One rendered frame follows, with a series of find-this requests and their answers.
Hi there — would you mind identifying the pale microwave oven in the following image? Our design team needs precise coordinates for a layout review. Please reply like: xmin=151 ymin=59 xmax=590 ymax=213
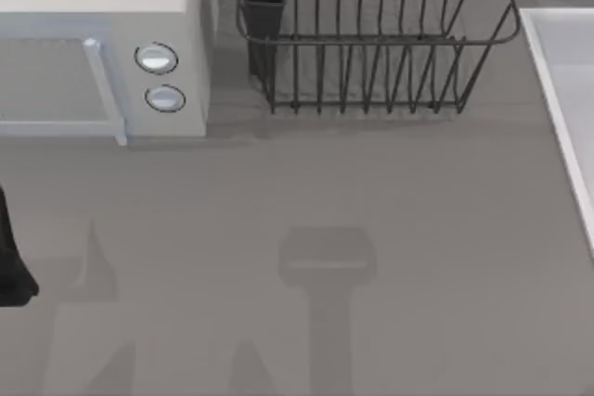
xmin=0 ymin=0 xmax=219 ymax=147

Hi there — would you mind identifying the small microwave knob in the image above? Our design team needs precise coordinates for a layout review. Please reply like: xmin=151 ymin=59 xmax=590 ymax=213
xmin=144 ymin=83 xmax=187 ymax=114

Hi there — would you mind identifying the large microwave knob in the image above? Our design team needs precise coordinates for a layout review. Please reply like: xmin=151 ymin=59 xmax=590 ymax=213
xmin=134 ymin=41 xmax=180 ymax=76

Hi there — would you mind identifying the microwave oven door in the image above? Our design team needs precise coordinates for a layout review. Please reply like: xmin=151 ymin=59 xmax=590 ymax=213
xmin=0 ymin=13 xmax=129 ymax=147

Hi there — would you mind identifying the white sink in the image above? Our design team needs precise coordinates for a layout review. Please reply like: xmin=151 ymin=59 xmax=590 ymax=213
xmin=518 ymin=6 xmax=594 ymax=262

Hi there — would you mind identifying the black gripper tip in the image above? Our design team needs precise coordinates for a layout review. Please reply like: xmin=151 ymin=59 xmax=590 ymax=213
xmin=0 ymin=185 xmax=40 ymax=309

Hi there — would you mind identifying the dark wire dish rack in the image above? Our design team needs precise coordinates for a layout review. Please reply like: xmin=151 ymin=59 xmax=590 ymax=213
xmin=234 ymin=0 xmax=520 ymax=116

